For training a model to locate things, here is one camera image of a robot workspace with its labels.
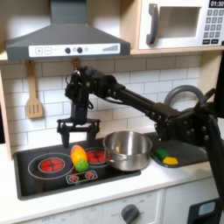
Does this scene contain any orange toy vegetable green end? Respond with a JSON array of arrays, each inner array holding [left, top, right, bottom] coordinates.
[[70, 144, 90, 173]]

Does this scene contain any steel pot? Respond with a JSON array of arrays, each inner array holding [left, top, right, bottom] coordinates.
[[102, 129, 153, 172]]

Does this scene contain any yellow toy block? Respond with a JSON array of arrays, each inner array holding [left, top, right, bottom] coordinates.
[[162, 156, 179, 166]]

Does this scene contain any white toy microwave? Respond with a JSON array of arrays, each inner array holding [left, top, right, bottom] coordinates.
[[137, 0, 224, 51]]

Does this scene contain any wooden slotted spatula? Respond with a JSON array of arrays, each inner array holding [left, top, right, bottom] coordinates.
[[24, 59, 45, 119]]

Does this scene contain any black toy stove top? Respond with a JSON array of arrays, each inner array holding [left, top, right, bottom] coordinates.
[[12, 136, 142, 201]]

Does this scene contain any wooden spoon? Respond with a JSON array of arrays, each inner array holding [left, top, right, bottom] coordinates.
[[72, 58, 82, 71]]

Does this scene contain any green toy block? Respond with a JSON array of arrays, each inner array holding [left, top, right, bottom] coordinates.
[[155, 148, 171, 161]]

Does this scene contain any white lower cabinet front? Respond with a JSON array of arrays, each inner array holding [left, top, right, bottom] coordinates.
[[17, 174, 224, 224]]

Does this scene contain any grey range hood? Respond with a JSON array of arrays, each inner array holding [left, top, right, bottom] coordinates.
[[4, 0, 131, 61]]

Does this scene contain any grey oven knob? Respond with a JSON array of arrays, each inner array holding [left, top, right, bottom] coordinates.
[[120, 204, 141, 224]]

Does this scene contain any dark grey sink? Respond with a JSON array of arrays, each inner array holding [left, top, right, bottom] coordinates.
[[144, 131, 210, 170]]

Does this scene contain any dark grey tap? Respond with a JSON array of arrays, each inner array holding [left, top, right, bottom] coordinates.
[[164, 84, 206, 108]]

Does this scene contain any black appliance panel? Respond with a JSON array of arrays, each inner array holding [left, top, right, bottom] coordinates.
[[186, 198, 223, 224]]

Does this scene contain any grey microwave door handle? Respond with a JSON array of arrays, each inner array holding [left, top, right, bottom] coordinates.
[[145, 3, 160, 46]]

